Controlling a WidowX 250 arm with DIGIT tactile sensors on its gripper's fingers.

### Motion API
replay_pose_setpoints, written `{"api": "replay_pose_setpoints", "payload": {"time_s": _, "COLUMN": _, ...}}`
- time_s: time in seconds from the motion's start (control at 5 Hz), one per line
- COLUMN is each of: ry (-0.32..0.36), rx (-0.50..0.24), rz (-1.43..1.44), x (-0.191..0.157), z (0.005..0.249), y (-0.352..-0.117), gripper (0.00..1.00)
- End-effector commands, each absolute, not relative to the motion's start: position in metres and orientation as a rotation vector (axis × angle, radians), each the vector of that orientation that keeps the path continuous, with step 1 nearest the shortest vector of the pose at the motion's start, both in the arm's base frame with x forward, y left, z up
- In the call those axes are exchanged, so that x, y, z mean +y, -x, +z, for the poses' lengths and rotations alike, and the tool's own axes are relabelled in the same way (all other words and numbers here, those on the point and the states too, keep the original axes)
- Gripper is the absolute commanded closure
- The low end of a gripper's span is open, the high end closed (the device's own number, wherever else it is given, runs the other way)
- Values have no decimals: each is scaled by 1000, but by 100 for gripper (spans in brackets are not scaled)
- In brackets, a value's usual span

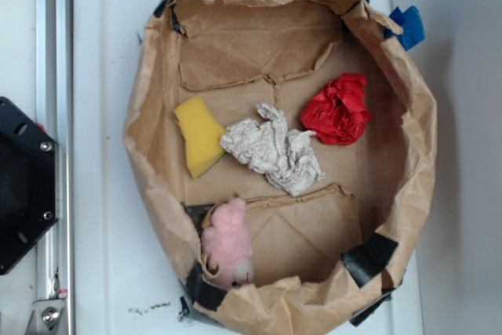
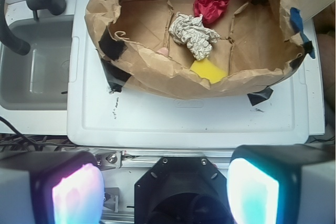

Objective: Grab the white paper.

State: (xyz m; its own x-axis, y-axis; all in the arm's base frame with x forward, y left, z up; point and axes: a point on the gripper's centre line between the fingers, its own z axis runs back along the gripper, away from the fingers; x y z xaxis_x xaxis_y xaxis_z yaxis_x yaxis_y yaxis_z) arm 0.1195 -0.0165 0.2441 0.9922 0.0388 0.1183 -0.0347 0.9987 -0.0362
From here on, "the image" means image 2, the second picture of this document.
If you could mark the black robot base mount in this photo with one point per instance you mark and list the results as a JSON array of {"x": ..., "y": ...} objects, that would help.
[{"x": 182, "y": 190}]

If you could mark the grey sink basin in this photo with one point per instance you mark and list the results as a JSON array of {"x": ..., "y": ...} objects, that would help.
[{"x": 38, "y": 80}]

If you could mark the blue tape strip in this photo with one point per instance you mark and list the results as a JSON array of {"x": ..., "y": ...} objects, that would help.
[{"x": 297, "y": 25}]

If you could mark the brown paper bag tray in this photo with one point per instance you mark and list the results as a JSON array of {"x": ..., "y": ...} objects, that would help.
[{"x": 258, "y": 46}]

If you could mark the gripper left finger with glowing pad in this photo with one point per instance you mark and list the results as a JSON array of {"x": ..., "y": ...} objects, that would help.
[{"x": 50, "y": 187}]

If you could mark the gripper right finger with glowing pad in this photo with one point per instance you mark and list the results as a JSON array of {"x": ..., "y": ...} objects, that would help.
[{"x": 282, "y": 183}]

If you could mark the black curved faucet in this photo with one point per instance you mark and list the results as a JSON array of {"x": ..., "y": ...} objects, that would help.
[{"x": 23, "y": 10}]

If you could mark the pink plush toy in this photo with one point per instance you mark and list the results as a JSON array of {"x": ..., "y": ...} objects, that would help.
[{"x": 164, "y": 51}]

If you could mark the yellow sponge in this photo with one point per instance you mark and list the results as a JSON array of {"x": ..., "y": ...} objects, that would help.
[{"x": 207, "y": 70}]

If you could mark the crumpled red paper ball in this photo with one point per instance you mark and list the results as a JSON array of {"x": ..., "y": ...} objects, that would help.
[{"x": 210, "y": 10}]

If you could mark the white plastic lid board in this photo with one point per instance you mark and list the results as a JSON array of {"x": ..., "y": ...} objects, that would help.
[{"x": 97, "y": 116}]

